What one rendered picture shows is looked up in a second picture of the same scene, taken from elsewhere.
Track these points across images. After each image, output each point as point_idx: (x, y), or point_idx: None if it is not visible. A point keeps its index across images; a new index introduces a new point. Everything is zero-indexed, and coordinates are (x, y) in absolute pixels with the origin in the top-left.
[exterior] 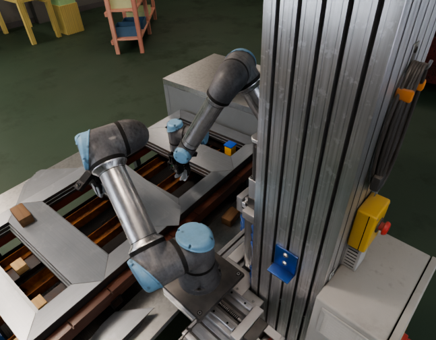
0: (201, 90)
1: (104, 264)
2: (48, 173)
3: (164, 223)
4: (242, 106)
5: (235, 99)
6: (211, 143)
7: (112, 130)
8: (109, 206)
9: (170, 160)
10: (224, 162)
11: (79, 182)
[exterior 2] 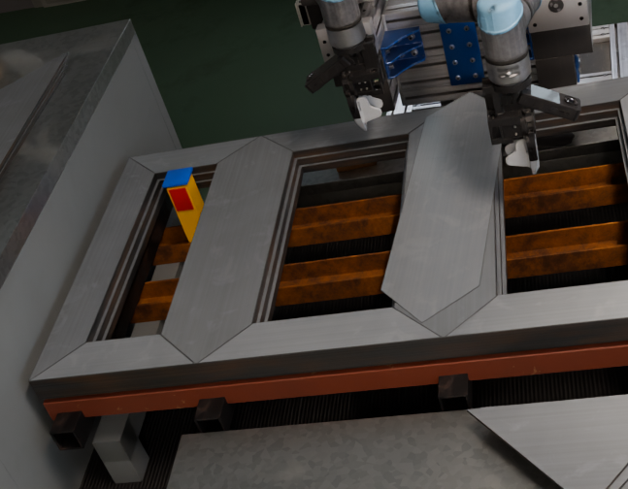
0: (3, 244)
1: None
2: (568, 457)
3: (485, 104)
4: (64, 144)
5: (35, 166)
6: (133, 301)
7: None
8: None
9: (375, 62)
10: (246, 157)
11: (563, 100)
